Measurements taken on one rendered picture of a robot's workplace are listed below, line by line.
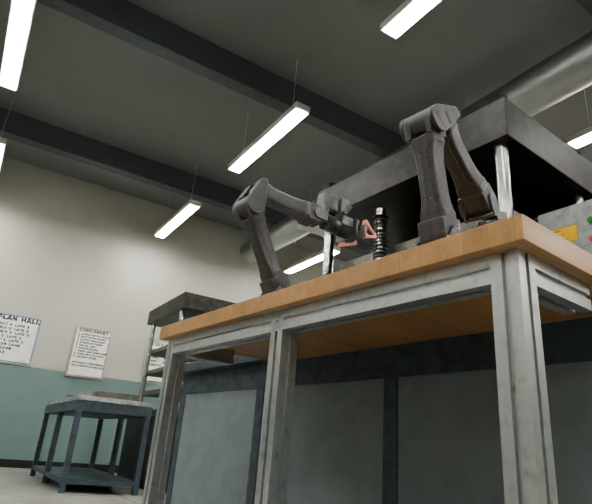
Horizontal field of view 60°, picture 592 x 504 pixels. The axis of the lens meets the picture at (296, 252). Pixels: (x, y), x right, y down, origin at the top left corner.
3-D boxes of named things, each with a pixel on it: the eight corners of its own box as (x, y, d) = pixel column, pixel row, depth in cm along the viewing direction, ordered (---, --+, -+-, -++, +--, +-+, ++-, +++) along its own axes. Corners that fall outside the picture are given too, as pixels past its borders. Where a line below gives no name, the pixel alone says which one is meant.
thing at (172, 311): (158, 494, 487) (191, 286, 562) (115, 480, 610) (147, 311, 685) (246, 497, 532) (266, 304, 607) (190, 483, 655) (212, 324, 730)
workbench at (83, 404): (56, 493, 430) (80, 384, 462) (27, 475, 581) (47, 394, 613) (139, 495, 463) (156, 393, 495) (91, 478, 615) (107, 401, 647)
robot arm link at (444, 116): (471, 212, 133) (416, 107, 126) (504, 202, 127) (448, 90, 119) (456, 236, 125) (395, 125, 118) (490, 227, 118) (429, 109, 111)
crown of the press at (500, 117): (513, 209, 209) (503, 86, 231) (311, 276, 308) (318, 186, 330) (609, 264, 255) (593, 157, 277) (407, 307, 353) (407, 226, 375)
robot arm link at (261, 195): (310, 214, 179) (236, 182, 162) (328, 206, 172) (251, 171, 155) (308, 246, 174) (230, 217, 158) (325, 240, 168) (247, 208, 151)
